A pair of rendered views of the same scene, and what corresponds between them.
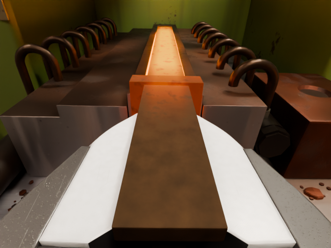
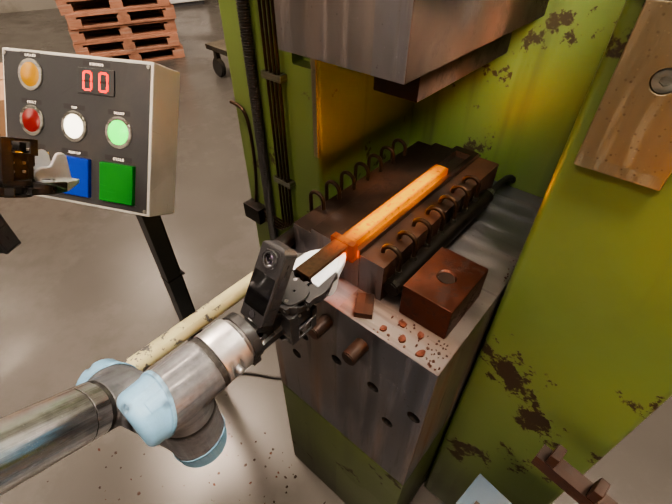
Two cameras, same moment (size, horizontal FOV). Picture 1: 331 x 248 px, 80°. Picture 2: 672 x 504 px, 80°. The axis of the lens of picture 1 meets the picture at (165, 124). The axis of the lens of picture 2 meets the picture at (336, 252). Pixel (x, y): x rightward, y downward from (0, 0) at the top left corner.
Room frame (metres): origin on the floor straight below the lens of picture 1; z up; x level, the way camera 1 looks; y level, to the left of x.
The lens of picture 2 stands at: (-0.25, -0.32, 1.43)
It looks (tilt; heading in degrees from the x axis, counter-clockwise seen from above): 42 degrees down; 42
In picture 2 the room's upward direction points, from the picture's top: straight up
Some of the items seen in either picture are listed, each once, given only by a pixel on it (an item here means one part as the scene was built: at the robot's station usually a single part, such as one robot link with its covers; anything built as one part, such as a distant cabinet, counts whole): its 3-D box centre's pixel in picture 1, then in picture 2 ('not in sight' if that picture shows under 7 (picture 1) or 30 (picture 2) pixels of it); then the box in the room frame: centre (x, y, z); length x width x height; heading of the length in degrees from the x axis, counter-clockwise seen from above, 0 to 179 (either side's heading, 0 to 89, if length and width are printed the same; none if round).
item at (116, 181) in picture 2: not in sight; (118, 183); (-0.03, 0.44, 1.01); 0.07 x 0.05 x 0.07; 116
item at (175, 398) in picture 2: not in sight; (174, 392); (-0.20, -0.01, 0.98); 0.11 x 0.08 x 0.09; 1
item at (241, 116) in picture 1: (149, 66); (403, 202); (0.34, 0.03, 0.96); 0.42 x 0.20 x 0.09; 1
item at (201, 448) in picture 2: not in sight; (184, 422); (-0.20, 0.01, 0.88); 0.11 x 0.08 x 0.11; 109
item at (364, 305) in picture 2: not in sight; (364, 305); (0.10, -0.06, 0.92); 0.04 x 0.03 x 0.01; 32
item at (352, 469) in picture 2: not in sight; (393, 395); (0.35, -0.03, 0.23); 0.56 x 0.38 x 0.47; 1
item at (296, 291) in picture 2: not in sight; (272, 315); (-0.04, 0.00, 0.97); 0.12 x 0.08 x 0.09; 1
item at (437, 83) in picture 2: not in sight; (450, 49); (0.38, 0.01, 1.24); 0.30 x 0.07 x 0.06; 1
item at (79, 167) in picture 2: not in sight; (75, 176); (-0.08, 0.53, 1.01); 0.07 x 0.05 x 0.07; 116
